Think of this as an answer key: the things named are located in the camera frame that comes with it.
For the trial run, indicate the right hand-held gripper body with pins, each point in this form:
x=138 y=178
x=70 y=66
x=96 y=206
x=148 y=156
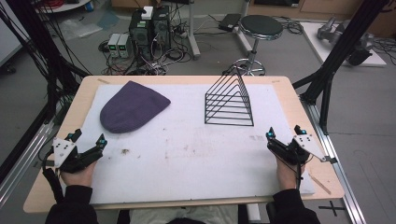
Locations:
x=306 y=143

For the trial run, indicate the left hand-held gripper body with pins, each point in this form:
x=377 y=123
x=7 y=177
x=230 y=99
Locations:
x=63 y=152

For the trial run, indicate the purple knit beanie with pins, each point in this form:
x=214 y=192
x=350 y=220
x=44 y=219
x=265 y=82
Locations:
x=132 y=105

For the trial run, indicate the person's left hand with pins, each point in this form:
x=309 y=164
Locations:
x=77 y=179

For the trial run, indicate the person's right hand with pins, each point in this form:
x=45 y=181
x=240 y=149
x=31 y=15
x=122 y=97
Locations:
x=286 y=175

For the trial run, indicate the thin wooden stick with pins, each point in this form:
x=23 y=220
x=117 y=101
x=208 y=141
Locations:
x=319 y=184

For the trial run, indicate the white table mat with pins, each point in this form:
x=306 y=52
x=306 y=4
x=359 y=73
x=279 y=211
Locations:
x=186 y=155

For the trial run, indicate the white board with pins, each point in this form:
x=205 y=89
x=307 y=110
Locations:
x=314 y=40

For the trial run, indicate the grey power supply unit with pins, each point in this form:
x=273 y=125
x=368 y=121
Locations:
x=123 y=46
x=113 y=45

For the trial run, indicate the grey robot device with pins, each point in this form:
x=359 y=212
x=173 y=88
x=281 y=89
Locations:
x=358 y=46

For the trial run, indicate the clear plastic sheet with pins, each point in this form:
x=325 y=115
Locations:
x=79 y=28

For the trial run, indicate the black round stool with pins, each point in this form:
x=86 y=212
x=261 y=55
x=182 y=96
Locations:
x=261 y=26

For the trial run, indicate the person's light trousers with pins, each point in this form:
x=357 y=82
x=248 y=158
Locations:
x=183 y=214

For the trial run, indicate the black computer tower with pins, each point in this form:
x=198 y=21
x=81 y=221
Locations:
x=161 y=29
x=140 y=37

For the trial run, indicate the black flat box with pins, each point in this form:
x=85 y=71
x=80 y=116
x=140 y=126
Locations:
x=229 y=21

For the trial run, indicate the grey metal stand leg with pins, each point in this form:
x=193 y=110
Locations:
x=193 y=37

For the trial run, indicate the blue tape roll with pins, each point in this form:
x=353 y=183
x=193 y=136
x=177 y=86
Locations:
x=89 y=6

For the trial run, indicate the white box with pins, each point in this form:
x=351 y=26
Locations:
x=147 y=12

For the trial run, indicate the aluminium rail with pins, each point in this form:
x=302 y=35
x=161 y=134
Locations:
x=336 y=174
x=21 y=155

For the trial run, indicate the black metal frame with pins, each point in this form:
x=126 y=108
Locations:
x=34 y=46
x=336 y=62

